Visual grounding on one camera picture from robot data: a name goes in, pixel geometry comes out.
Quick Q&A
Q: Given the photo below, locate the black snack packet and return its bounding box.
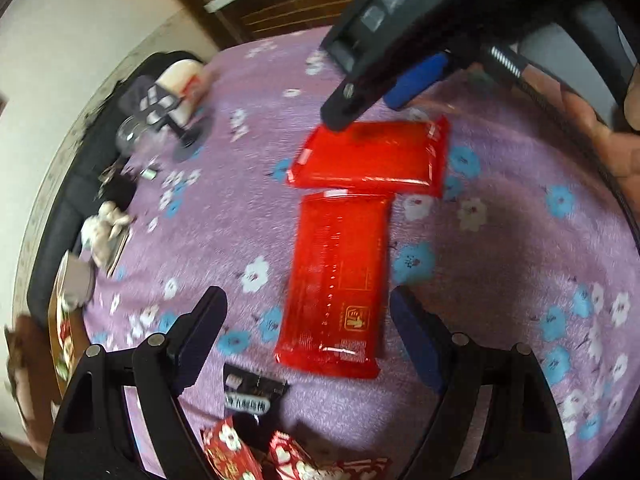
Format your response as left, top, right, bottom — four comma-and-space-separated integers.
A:
222, 363, 288, 417

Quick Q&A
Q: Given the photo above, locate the pink white snack packet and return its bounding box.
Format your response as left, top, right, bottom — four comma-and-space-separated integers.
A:
267, 429, 394, 480

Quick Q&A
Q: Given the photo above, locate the person right hand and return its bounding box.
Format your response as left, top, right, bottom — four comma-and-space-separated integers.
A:
523, 65, 639, 218

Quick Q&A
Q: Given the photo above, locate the cardboard box of snacks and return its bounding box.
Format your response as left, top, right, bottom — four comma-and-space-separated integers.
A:
46, 284, 91, 396

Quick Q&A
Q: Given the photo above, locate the long red snack pack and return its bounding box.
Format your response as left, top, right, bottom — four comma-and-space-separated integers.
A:
286, 116, 450, 198

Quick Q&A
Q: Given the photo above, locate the red flower snack packet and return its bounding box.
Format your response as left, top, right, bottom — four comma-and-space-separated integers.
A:
201, 417, 262, 480

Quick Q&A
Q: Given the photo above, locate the white plush toy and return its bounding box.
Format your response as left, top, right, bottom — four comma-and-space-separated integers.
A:
80, 200, 134, 270

